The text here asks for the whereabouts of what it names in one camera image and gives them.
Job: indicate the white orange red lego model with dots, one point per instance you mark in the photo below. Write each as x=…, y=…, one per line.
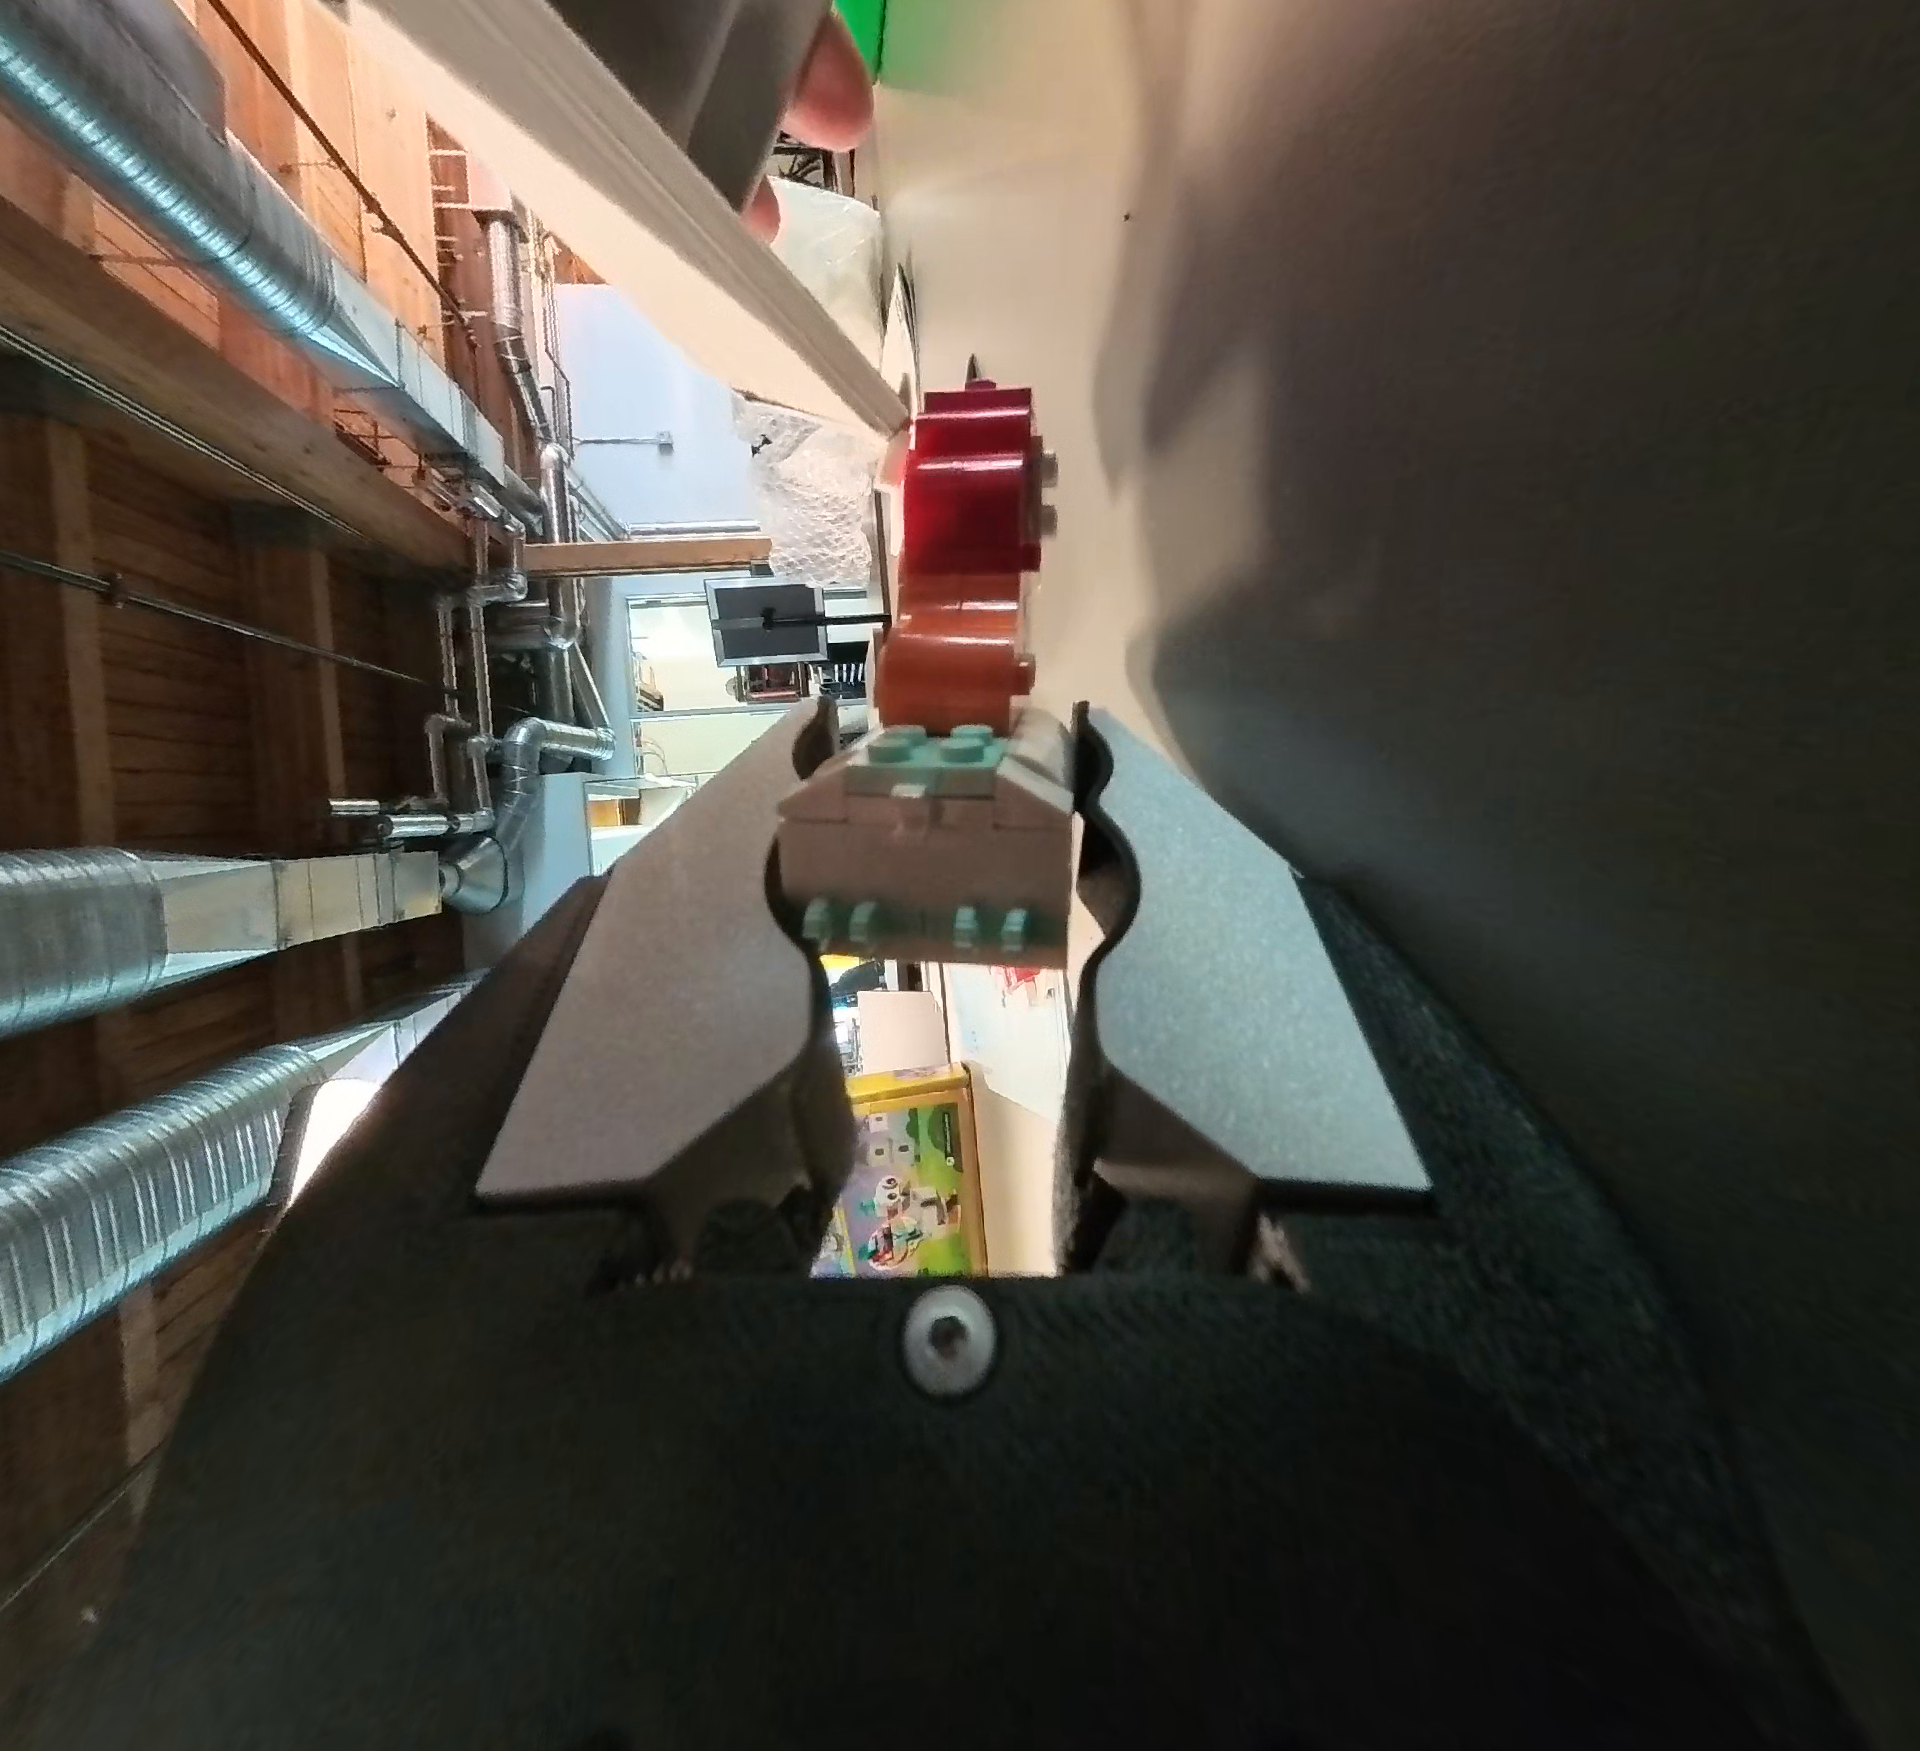
x=931, y=866

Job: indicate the silver spiral ventilation duct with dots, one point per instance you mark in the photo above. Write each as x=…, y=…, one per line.
x=91, y=935
x=226, y=207
x=137, y=1196

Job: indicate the clear bubble wrap bundle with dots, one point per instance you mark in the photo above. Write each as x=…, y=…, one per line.
x=818, y=507

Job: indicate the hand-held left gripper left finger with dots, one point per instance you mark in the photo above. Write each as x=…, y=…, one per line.
x=646, y=1032

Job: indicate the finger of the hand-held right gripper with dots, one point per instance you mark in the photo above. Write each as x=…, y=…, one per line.
x=646, y=184

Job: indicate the black hanging monitor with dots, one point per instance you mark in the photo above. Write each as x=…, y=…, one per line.
x=751, y=627

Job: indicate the yellow lego set box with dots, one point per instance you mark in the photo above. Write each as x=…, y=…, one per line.
x=915, y=1181

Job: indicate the person's right hand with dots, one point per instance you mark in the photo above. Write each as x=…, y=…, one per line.
x=837, y=94

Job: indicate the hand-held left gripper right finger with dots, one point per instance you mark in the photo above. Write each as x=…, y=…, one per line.
x=1245, y=1032

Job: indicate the silver duct elbow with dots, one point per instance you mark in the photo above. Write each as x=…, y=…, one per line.
x=534, y=747

